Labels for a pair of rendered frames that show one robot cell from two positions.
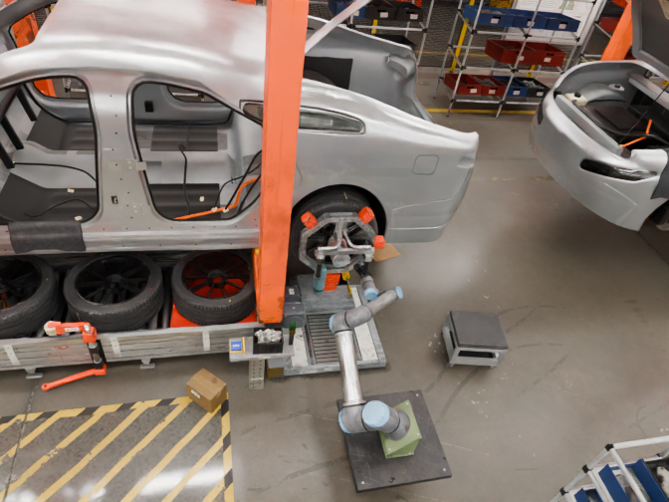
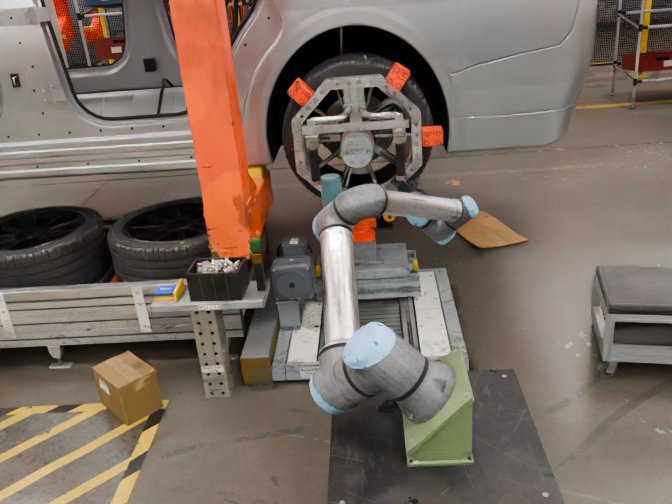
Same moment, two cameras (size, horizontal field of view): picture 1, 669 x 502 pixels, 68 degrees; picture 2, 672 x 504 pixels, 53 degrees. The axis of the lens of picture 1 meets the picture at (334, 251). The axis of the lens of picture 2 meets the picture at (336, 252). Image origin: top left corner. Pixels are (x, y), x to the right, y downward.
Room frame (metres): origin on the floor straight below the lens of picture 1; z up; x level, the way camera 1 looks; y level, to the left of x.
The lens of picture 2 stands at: (0.11, -0.92, 1.61)
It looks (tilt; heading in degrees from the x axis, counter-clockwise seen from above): 24 degrees down; 22
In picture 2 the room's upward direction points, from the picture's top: 5 degrees counter-clockwise
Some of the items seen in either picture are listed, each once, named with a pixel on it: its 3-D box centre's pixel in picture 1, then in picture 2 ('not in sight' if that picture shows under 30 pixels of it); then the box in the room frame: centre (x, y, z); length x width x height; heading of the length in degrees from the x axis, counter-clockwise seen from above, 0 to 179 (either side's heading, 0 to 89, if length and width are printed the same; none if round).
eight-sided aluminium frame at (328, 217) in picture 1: (336, 244); (357, 141); (2.76, -0.01, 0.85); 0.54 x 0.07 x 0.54; 107
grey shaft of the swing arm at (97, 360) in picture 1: (95, 350); not in sight; (1.90, 1.48, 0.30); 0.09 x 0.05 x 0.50; 107
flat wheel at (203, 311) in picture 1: (217, 284); (183, 242); (2.59, 0.84, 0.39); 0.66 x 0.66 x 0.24
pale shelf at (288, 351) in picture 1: (261, 347); (211, 296); (2.05, 0.38, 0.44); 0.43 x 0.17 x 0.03; 107
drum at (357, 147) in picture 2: (338, 250); (357, 145); (2.69, -0.03, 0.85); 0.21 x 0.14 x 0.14; 17
